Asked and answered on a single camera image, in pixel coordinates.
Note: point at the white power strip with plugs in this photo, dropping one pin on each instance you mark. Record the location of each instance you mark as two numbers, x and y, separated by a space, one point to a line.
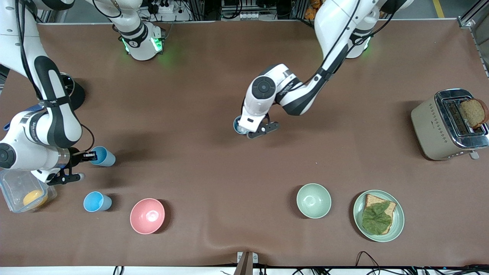
164 7

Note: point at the thick brown toast slice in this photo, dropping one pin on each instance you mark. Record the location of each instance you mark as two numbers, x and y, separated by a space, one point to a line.
473 112

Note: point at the glass lid with blue knob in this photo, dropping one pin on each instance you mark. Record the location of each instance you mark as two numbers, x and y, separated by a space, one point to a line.
68 82

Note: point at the beige and chrome toaster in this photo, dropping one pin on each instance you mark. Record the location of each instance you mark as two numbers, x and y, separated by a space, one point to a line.
429 126

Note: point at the pale green plate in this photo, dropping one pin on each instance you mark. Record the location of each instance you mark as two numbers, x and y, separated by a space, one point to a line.
399 219

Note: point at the clear plastic storage container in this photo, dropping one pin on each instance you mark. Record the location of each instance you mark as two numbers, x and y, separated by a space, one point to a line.
15 191

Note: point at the small white power strip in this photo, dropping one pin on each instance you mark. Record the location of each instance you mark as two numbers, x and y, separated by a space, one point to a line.
250 15

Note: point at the green lettuce leaf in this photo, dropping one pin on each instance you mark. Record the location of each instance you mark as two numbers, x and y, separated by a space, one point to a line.
376 217

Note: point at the pale green bowl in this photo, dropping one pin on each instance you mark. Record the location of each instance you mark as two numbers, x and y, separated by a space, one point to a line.
314 201

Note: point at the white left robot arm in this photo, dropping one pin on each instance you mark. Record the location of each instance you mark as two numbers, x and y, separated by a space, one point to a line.
336 23

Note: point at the light blue plastic cup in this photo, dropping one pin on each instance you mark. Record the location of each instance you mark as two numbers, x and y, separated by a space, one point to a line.
105 157
238 126
95 201

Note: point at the yellow round fruit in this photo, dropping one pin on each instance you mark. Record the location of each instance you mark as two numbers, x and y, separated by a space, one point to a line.
34 198

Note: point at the metal bracket with brown post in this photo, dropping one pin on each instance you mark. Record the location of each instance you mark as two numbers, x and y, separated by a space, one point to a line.
246 263

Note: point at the aluminium frame profile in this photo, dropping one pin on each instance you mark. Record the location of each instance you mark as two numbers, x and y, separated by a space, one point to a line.
473 26

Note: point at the pink bowl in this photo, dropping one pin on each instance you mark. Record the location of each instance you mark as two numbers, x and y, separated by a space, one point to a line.
147 216

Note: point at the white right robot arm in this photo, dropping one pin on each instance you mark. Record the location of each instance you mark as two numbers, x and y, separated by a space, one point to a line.
49 126

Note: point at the brown bread slice with crust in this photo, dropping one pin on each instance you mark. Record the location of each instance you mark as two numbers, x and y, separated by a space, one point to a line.
372 199

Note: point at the bag of orange buns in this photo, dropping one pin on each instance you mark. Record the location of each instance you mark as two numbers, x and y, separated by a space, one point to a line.
311 9

